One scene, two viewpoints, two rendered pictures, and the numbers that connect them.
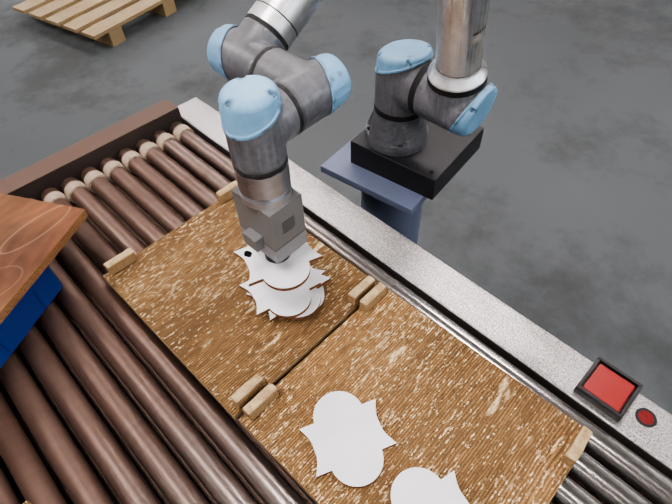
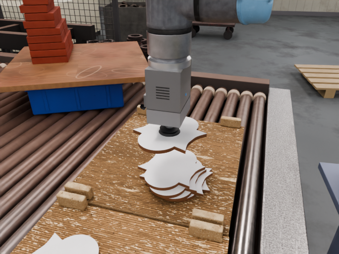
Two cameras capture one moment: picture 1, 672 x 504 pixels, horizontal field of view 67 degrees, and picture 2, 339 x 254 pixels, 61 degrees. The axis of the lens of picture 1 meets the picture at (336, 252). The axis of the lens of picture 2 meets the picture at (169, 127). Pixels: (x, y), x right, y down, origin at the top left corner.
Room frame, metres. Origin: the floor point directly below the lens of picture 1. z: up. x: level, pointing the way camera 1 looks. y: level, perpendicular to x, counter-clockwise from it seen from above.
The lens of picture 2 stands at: (0.30, -0.33, 1.36)
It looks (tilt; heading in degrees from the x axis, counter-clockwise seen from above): 30 degrees down; 60
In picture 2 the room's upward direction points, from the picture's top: straight up
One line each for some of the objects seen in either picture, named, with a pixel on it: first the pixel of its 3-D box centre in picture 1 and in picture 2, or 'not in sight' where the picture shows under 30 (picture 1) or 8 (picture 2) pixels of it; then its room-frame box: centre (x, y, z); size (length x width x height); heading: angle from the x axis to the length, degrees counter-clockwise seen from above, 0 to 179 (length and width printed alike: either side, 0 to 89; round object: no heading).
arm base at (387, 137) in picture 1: (397, 119); not in sight; (1.01, -0.16, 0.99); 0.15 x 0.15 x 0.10
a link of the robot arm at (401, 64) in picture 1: (404, 76); not in sight; (1.00, -0.17, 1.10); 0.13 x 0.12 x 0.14; 45
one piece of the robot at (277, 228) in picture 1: (263, 217); (164, 86); (0.54, 0.11, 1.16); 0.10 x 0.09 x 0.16; 134
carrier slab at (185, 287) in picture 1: (239, 282); (168, 157); (0.59, 0.19, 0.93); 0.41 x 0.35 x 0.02; 44
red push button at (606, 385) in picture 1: (607, 388); not in sight; (0.34, -0.43, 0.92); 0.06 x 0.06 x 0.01; 43
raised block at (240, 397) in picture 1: (248, 390); (78, 190); (0.36, 0.15, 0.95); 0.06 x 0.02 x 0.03; 134
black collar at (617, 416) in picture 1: (608, 388); not in sight; (0.34, -0.43, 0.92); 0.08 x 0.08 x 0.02; 43
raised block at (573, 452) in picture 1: (577, 446); not in sight; (0.25, -0.34, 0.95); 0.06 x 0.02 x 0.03; 134
